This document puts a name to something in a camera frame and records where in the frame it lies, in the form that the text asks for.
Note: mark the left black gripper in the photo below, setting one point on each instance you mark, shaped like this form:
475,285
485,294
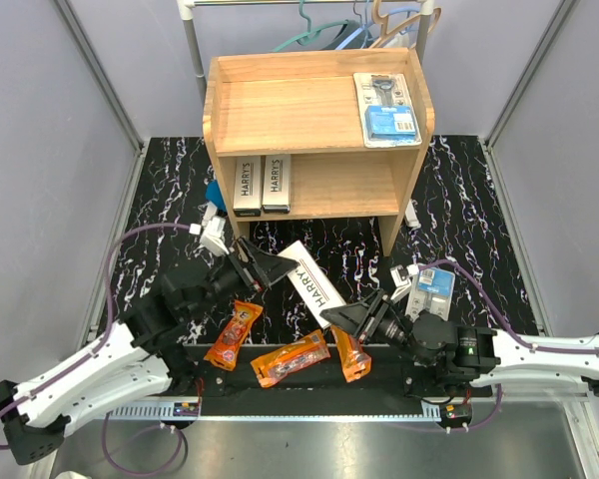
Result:
267,266

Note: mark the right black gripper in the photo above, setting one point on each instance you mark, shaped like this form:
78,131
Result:
350,317

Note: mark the white Harry's box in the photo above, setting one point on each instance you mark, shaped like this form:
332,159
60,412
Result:
248,188
312,284
277,184

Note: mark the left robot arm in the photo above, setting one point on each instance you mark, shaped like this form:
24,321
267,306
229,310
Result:
140,354

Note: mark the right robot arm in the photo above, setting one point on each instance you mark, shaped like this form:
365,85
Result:
478,356

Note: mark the blue object behind shelf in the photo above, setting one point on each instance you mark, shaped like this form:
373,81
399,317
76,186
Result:
213,195

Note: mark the wooden two-tier shelf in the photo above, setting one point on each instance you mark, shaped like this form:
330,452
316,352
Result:
305,104

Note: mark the razor blister pack on shelf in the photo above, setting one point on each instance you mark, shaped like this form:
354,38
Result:
385,109

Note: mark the orange candy bag right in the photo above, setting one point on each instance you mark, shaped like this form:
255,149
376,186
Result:
355,363

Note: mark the orange candy bag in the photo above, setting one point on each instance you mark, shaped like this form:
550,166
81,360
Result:
273,367
225,351
355,363

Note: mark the white rack foot left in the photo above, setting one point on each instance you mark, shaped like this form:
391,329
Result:
210,211

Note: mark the white rack foot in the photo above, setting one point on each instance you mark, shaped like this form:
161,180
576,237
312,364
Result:
210,211
410,216

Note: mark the orange candy bag middle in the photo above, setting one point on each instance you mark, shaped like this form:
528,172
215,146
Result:
273,367

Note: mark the blue razor blister pack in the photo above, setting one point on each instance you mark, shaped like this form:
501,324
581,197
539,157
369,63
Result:
431,291

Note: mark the black marble mat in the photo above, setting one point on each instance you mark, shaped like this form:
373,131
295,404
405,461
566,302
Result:
454,198

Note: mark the orange candy bag left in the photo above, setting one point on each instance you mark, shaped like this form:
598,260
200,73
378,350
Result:
225,351

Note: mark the white rack foot right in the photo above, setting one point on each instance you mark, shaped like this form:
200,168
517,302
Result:
410,216

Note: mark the teal clothes hanger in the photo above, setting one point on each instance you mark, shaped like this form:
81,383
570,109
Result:
312,33

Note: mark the blue clothes hanger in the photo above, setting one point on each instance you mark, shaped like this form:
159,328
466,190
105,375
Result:
363,35

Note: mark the metal clothes rack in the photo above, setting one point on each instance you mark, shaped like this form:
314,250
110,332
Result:
194,42

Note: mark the wooden clothes hanger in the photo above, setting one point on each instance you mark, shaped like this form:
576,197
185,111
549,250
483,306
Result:
424,22

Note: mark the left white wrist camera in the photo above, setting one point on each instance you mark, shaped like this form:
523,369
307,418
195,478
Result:
212,237

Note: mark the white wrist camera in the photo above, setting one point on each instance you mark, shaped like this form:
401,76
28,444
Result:
403,277
212,237

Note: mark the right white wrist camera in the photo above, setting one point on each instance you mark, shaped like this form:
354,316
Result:
403,277

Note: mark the slotted cable duct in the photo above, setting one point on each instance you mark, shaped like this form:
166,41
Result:
160,410

